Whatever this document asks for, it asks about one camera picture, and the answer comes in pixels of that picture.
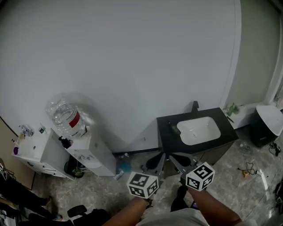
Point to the person's left forearm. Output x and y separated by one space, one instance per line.
130 212

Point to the black office chair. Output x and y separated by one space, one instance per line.
88 215

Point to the purple cup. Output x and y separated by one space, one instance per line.
16 151

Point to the clear water jug red label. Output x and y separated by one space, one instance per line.
64 114

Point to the white sink basin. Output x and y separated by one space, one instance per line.
199 131

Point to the black vanity cabinet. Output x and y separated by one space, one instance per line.
168 141

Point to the person's black shoe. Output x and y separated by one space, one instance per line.
179 198

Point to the black bin green liner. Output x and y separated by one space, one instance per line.
74 170

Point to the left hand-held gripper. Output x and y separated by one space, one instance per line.
142 184

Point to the crushed clear plastic bottle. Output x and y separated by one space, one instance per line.
119 175

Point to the person's right forearm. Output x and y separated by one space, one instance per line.
212 205

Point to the black and white pedestal basin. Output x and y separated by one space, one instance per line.
265 125

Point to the blue plastic item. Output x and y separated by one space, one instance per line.
125 167

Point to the white vanity cabinet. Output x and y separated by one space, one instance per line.
37 152

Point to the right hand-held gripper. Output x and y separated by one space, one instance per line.
200 176

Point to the green glass bottle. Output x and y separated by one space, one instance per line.
231 110

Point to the black pump bottle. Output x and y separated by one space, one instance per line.
65 143

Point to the chrome faucet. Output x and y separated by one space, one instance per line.
27 130

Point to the white water dispenser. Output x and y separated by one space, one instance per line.
97 154

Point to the black faucet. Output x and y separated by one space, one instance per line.
195 107

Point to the small green jar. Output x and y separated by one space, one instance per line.
42 130

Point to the white flat strip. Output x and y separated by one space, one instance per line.
265 181

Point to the person's grey clothing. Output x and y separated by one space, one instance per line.
172 218

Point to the brown wooden door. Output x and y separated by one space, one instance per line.
13 163

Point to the black bag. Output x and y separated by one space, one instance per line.
279 194

